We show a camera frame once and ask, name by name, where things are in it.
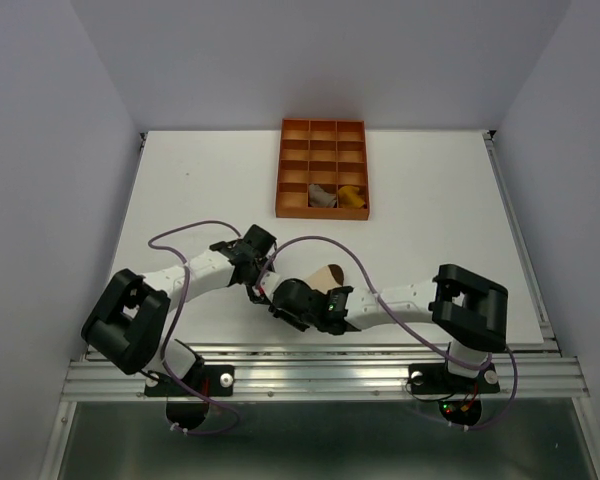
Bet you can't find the aluminium right side rail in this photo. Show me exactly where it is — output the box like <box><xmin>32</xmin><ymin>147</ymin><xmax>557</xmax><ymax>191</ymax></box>
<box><xmin>482</xmin><ymin>130</ymin><xmax>562</xmax><ymax>356</ymax></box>

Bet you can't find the aluminium front rail frame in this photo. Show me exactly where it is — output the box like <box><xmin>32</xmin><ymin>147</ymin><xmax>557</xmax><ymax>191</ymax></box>
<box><xmin>61</xmin><ymin>344</ymin><xmax>589</xmax><ymax>402</ymax></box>

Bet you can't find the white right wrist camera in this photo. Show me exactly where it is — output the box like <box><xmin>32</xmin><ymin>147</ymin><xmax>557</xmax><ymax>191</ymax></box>
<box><xmin>254</xmin><ymin>271</ymin><xmax>283</xmax><ymax>301</ymax></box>

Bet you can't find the mustard yellow striped sock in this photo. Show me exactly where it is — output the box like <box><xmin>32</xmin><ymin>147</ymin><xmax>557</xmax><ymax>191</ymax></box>
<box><xmin>337</xmin><ymin>185</ymin><xmax>367</xmax><ymax>210</ymax></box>

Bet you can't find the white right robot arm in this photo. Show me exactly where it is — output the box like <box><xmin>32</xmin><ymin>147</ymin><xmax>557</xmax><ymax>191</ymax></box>
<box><xmin>258</xmin><ymin>264</ymin><xmax>509</xmax><ymax>390</ymax></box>

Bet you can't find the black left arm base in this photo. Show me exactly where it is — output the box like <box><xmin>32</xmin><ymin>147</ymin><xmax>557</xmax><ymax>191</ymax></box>
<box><xmin>140</xmin><ymin>353</ymin><xmax>241</xmax><ymax>437</ymax></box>

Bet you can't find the taupe sock with maroon cuff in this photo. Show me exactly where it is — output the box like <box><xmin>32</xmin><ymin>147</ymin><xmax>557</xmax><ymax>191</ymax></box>
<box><xmin>308</xmin><ymin>184</ymin><xmax>337</xmax><ymax>208</ymax></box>

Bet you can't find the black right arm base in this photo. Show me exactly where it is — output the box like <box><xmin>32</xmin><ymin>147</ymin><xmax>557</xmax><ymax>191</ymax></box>
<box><xmin>406</xmin><ymin>363</ymin><xmax>501</xmax><ymax>427</ymax></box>

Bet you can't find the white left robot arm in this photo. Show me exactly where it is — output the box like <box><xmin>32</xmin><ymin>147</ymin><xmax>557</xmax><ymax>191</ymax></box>
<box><xmin>81</xmin><ymin>225</ymin><xmax>276</xmax><ymax>394</ymax></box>

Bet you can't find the orange compartment tray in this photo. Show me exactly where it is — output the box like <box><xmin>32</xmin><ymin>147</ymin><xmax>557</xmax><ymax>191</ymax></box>
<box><xmin>275</xmin><ymin>118</ymin><xmax>371</xmax><ymax>221</ymax></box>

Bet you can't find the cream and brown sock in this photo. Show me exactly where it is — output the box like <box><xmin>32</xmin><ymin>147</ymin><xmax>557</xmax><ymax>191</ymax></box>
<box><xmin>305</xmin><ymin>264</ymin><xmax>345</xmax><ymax>294</ymax></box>

